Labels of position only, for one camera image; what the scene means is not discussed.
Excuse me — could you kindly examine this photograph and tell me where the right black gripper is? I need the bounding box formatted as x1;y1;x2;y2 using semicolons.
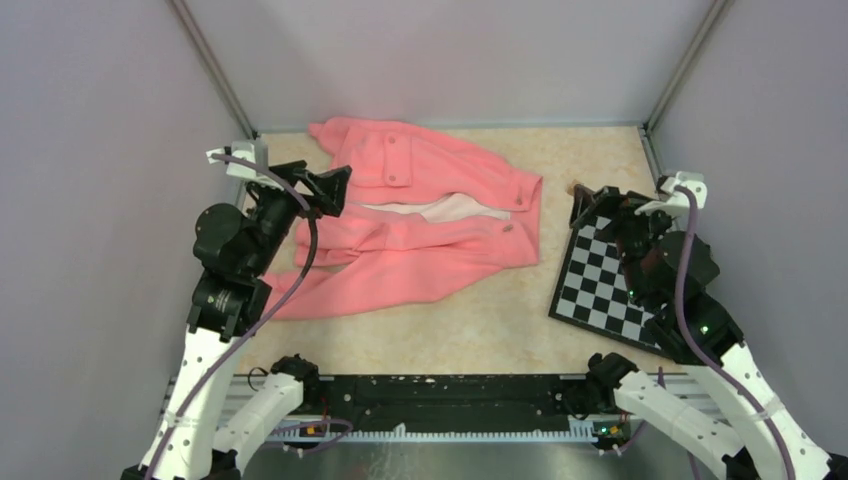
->
568;183;678;304

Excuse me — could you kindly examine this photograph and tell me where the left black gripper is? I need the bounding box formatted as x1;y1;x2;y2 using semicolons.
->
246;158;351;276

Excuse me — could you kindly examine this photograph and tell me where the pink zip-up jacket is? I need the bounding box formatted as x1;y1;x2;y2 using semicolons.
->
265;117;543;320

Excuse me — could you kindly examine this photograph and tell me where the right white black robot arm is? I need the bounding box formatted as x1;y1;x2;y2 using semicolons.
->
570;180;847;479

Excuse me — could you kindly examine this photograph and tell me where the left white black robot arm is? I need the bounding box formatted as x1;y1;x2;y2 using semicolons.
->
123;161;352;479

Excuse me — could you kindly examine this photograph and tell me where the black white checkerboard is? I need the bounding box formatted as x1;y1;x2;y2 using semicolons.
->
549;214;664;356

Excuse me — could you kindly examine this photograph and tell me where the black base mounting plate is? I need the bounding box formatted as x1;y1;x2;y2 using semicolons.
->
294;374;603;434

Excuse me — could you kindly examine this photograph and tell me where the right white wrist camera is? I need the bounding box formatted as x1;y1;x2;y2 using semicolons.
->
635;171;708;218

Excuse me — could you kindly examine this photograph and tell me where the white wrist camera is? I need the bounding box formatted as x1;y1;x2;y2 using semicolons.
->
635;171;708;218
205;139;269;183

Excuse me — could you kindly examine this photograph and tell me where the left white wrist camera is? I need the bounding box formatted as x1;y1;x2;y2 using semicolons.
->
205;139;269;183

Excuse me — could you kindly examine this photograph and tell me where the aluminium front rail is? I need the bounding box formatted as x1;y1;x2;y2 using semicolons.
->
162;374;730;446

